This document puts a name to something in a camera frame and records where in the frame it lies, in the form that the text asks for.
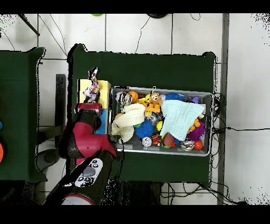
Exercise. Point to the orange plastic ball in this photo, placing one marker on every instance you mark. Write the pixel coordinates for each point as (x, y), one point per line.
(198, 145)

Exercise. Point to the brown plush monkey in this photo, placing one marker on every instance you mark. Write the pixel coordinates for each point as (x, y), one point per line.
(155, 98)

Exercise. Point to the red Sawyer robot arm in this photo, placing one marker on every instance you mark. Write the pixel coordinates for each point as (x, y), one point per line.
(88, 141)

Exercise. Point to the light blue knitted cloth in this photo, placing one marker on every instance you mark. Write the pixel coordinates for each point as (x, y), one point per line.
(181, 118)

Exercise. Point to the colourful confetti paper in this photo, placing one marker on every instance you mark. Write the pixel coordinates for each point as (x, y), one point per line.
(93, 89)

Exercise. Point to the brown toy football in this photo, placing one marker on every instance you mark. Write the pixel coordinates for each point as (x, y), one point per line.
(168, 139)

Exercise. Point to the shallow metal mesh bin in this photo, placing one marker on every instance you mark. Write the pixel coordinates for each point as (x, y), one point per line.
(137, 148)

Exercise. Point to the dark grey stand foot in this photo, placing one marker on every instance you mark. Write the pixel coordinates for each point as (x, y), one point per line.
(46, 159)

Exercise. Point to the dark green side table cloth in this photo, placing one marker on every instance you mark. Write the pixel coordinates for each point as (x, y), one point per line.
(19, 84)

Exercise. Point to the small blue spiky ball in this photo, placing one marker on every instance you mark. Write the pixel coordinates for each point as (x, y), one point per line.
(144, 129)

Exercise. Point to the blue bowl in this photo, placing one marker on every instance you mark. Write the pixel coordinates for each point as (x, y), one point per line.
(1, 125)

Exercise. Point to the orange round object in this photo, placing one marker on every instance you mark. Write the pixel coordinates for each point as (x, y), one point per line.
(1, 152)

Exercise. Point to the cream knitted cloth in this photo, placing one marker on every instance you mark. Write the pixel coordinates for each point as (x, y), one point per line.
(128, 120)

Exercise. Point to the orange toy building brick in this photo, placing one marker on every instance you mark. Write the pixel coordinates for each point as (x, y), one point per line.
(150, 109)

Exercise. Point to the wooden box with three holes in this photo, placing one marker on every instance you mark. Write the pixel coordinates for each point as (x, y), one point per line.
(105, 88)

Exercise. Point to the orange toy basketball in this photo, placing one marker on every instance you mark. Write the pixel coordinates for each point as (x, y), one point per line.
(133, 96)

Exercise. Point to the purple spiky ball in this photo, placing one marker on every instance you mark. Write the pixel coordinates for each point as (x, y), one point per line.
(196, 132)

